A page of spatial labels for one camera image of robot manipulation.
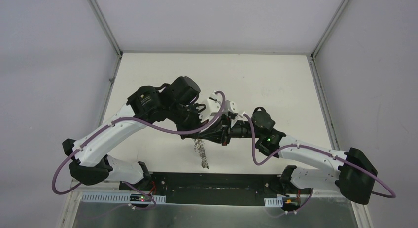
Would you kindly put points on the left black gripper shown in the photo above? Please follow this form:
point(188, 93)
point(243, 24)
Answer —
point(190, 122)

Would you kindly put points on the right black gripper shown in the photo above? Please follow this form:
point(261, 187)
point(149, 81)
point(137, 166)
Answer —
point(221, 132)

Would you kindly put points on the round metal keyring disc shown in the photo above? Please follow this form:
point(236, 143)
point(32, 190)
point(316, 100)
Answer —
point(200, 150)

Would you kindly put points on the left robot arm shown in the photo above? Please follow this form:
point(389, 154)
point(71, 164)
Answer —
point(92, 163)

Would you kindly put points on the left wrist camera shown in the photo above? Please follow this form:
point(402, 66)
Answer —
point(212, 105)

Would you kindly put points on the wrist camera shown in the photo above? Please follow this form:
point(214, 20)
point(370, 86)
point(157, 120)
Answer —
point(235, 111)
point(212, 105)

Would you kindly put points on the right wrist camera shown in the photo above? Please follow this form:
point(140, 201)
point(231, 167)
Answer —
point(235, 111)

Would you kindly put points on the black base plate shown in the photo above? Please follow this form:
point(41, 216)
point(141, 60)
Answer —
point(217, 189)

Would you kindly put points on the right white cable duct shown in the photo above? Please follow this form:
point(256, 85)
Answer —
point(273, 202)

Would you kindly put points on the white cable duct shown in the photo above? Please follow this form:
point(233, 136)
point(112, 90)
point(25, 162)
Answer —
point(273, 202)
point(107, 197)

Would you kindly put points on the left white cable duct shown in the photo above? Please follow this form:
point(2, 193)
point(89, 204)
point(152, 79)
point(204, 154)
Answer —
point(107, 197)

